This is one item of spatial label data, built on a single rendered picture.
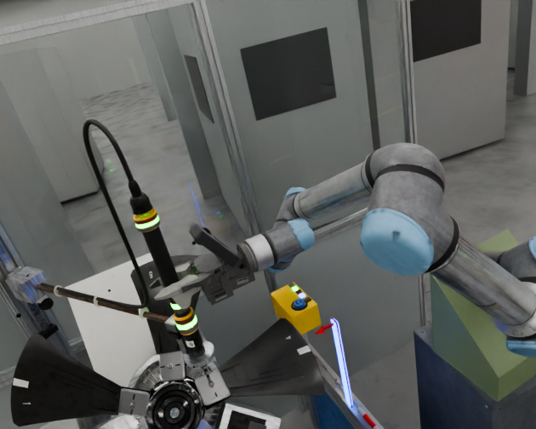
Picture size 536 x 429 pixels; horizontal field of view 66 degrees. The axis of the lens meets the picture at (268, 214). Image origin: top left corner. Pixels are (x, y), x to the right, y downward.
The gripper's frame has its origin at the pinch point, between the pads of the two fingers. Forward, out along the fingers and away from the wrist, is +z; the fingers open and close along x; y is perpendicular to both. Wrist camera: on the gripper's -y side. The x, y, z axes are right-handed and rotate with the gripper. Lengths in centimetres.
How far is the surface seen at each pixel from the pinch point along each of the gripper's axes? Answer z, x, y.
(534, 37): -597, 332, 66
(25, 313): 39, 55, 23
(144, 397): 11.3, 1.5, 25.8
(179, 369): 2.3, 2.8, 24.4
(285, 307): -35, 27, 42
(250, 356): -14.6, 3.0, 31.1
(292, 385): -19.8, -8.4, 34.2
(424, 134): -315, 254, 108
